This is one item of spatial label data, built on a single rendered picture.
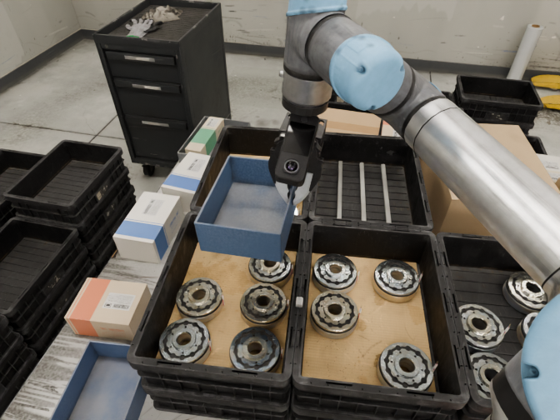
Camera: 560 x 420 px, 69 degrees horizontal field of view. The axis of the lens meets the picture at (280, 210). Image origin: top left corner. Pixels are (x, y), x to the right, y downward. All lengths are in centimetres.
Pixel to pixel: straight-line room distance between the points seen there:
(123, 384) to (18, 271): 93
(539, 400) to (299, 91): 46
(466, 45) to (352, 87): 366
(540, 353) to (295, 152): 42
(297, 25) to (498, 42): 365
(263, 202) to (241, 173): 8
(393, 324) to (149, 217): 74
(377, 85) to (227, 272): 66
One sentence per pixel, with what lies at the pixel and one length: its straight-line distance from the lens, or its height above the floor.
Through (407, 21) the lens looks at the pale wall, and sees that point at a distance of 400.
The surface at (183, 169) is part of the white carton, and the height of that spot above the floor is 79.
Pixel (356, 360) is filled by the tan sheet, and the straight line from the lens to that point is 90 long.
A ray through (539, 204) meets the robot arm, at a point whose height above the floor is 135.
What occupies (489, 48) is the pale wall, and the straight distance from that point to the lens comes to 416.
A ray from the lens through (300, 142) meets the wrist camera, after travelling 62.
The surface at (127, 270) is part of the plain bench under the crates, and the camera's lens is 125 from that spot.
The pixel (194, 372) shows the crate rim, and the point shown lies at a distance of 78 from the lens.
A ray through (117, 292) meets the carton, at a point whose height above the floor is 78.
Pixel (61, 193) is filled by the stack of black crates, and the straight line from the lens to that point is 196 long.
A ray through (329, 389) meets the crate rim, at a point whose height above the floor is 92.
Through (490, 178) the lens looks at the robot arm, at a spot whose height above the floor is 135.
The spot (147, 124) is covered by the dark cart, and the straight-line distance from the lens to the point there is 242.
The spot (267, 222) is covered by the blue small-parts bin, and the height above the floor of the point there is 107.
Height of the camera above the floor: 162
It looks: 43 degrees down
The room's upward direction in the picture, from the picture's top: straight up
